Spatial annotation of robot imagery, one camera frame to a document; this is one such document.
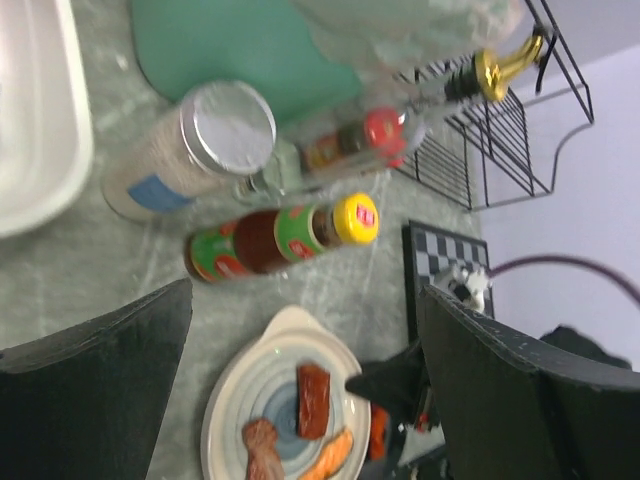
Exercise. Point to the black wire dish rack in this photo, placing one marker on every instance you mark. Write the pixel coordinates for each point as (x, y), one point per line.
(481, 157)

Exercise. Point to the brown meat slice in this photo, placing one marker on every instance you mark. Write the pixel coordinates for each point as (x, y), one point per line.
(260, 437)
(313, 401)

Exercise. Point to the black small plate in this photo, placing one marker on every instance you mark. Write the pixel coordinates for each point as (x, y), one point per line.
(397, 451)

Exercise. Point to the beige bowl with handles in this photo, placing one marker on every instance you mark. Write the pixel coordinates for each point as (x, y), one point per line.
(260, 381)

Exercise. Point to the white jar blue label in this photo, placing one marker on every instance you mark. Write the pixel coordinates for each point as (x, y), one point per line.
(220, 134)

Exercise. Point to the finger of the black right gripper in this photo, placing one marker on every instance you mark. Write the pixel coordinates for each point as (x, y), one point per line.
(400, 385)

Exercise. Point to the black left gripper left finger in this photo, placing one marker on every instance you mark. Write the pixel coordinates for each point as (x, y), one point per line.
(88, 402)

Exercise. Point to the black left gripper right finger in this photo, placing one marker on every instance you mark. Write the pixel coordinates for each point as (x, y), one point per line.
(514, 407)

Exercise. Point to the green bin with pink bag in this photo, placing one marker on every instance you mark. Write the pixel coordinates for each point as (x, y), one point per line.
(303, 55)

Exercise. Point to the red fried chicken drumstick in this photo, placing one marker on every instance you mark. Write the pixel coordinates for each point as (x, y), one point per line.
(378, 429)

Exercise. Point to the black white chessboard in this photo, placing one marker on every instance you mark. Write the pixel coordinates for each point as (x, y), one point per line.
(428, 250)

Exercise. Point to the orange salmon piece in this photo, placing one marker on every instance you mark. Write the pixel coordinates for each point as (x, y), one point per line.
(332, 456)

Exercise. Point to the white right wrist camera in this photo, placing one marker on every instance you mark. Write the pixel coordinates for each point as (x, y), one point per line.
(467, 286)

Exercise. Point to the brown sauce bottle yellow cap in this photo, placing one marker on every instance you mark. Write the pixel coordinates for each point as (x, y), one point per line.
(266, 241)

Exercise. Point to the glass oil bottle gold spout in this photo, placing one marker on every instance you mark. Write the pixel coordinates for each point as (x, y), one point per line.
(484, 77)

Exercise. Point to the white plastic wash basin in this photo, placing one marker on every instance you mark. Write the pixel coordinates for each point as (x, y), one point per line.
(47, 142)

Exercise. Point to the red lid sauce jar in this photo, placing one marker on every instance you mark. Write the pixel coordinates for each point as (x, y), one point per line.
(378, 132)

